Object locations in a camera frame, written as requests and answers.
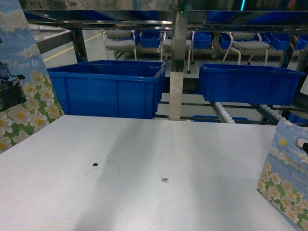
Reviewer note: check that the blue bin shelf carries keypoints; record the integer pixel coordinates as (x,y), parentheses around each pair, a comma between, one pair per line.
(233,83)
(129,89)

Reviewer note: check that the blue bin left lower shelf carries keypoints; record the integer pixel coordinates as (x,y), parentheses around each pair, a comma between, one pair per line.
(129,89)

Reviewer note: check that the grey chair with white legs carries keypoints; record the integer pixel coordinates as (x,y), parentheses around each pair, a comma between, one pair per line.
(246,41)

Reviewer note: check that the steel rack post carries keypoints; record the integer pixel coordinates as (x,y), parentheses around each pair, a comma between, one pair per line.
(178,49)

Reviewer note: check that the flower gift bag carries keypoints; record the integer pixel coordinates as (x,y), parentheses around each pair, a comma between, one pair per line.
(28,102)
(283,180)

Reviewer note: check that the blue bin centre lower shelf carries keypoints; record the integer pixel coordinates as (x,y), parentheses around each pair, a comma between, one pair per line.
(233,83)

